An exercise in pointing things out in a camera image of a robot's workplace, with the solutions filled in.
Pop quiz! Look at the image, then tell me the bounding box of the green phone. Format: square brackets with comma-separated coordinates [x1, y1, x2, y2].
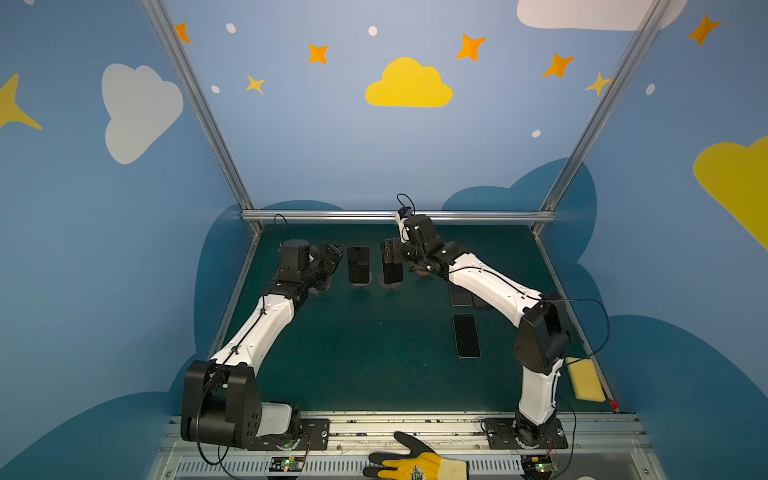
[448, 283, 473, 307]

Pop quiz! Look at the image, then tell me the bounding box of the dark phone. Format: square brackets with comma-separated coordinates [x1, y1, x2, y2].
[452, 314, 481, 359]

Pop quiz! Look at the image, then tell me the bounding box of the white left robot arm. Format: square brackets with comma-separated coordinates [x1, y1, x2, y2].
[180, 239, 344, 451]

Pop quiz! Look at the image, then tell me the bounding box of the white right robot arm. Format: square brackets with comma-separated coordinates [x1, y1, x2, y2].
[382, 207, 572, 427]

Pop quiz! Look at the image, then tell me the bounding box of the pink phone back middle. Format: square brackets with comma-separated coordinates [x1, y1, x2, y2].
[381, 260, 403, 286]

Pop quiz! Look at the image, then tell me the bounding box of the black phone back left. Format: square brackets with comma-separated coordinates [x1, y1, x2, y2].
[347, 246, 372, 287]

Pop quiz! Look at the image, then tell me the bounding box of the yellow sponge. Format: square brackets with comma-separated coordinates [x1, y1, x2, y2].
[565, 357, 606, 403]

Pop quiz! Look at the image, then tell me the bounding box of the yellow black work glove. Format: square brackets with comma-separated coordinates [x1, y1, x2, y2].
[362, 431, 469, 480]

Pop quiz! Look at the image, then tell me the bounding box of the left circuit board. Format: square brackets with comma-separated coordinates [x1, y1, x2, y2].
[268, 457, 305, 473]

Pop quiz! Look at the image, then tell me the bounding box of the circuit board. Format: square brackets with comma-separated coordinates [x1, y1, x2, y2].
[268, 457, 305, 473]
[521, 456, 559, 480]

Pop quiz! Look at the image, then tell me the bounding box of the right circuit board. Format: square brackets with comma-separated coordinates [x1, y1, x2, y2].
[521, 456, 559, 480]

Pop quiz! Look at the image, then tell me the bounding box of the aluminium frame rail back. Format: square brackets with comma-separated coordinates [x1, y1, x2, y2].
[241, 210, 556, 225]

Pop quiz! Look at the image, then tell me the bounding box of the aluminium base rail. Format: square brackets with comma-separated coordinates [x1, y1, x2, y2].
[148, 411, 665, 479]

